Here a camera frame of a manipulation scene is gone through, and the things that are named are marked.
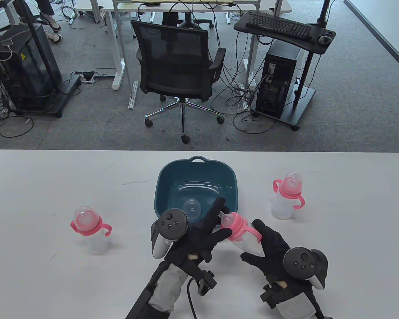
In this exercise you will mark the black keyboard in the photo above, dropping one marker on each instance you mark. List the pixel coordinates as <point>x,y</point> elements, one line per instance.
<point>279,26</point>

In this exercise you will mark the black wheeled stand with pole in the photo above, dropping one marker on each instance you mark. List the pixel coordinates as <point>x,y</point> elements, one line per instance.
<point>69,88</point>

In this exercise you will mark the clear plastic baby bottle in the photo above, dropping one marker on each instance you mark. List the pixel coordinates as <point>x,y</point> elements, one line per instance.
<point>84,221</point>
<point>235,229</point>
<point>291,186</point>

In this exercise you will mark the black computer tower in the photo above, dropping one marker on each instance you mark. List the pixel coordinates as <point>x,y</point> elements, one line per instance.
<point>279,73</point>

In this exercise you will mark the black equipment cabinet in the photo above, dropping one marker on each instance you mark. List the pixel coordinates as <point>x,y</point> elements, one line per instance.
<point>23,73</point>

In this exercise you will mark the teal plastic basin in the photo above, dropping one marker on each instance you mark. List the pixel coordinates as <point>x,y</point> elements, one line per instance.
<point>173,179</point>

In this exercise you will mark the person's right hand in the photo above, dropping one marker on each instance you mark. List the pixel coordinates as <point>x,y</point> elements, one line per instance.
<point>272,256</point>

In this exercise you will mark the black adapter box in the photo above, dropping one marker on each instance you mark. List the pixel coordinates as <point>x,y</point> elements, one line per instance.
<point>141,300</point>

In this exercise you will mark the black white power strip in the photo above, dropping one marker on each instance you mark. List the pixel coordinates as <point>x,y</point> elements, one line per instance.
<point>87,78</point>

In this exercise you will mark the white standing desk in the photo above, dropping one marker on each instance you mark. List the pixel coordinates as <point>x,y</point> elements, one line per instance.
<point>117,74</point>

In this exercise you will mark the black office chair base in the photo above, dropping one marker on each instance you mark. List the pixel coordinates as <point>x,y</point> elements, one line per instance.
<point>189,23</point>

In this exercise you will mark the clear dome bottle cap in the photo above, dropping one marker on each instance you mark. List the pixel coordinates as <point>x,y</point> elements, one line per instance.
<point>192,207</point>

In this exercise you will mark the black computer mouse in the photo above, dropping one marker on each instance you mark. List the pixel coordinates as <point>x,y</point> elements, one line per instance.
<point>324,40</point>

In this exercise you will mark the person's left hand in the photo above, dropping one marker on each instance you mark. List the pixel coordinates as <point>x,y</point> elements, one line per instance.
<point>202,239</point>

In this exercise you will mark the aluminium profile bar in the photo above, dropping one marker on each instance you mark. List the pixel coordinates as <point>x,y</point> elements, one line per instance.
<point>133,94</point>

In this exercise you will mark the black white VR controller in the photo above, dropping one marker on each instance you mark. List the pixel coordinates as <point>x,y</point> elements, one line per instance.
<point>171,224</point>
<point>301,262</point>

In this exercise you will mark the black mesh office chair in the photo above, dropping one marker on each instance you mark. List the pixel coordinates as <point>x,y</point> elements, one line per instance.
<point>173,50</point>

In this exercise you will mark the black rolling workstation cart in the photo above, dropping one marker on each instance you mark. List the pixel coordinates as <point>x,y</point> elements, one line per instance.
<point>306,99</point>

